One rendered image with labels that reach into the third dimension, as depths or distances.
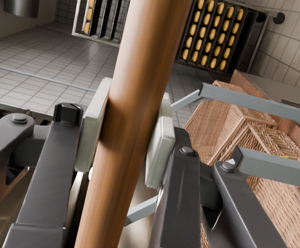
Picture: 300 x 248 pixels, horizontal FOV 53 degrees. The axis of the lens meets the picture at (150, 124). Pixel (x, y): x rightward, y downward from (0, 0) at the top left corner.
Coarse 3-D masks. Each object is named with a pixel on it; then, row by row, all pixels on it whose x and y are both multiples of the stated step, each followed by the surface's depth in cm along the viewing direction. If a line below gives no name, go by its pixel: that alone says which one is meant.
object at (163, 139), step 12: (168, 96) 19; (168, 108) 17; (156, 120) 17; (168, 120) 16; (156, 132) 16; (168, 132) 14; (156, 144) 14; (168, 144) 14; (156, 156) 14; (168, 156) 14; (156, 168) 14; (156, 180) 15
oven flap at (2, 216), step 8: (32, 168) 133; (24, 176) 127; (24, 184) 122; (16, 192) 117; (24, 192) 116; (8, 200) 113; (16, 200) 112; (0, 208) 109; (8, 208) 108; (16, 208) 108; (0, 216) 105; (8, 216) 104; (0, 224) 101; (8, 224) 97; (0, 232) 97; (0, 240) 91
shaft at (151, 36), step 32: (160, 0) 14; (192, 0) 15; (128, 32) 15; (160, 32) 14; (128, 64) 15; (160, 64) 15; (128, 96) 16; (160, 96) 16; (128, 128) 16; (96, 160) 18; (128, 160) 17; (96, 192) 18; (128, 192) 18; (96, 224) 19
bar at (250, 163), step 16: (192, 96) 105; (208, 96) 104; (224, 96) 104; (240, 96) 104; (272, 112) 107; (288, 112) 107; (240, 160) 59; (256, 160) 59; (272, 160) 60; (288, 160) 62; (256, 176) 61; (272, 176) 61; (288, 176) 61; (144, 208) 65; (128, 224) 67
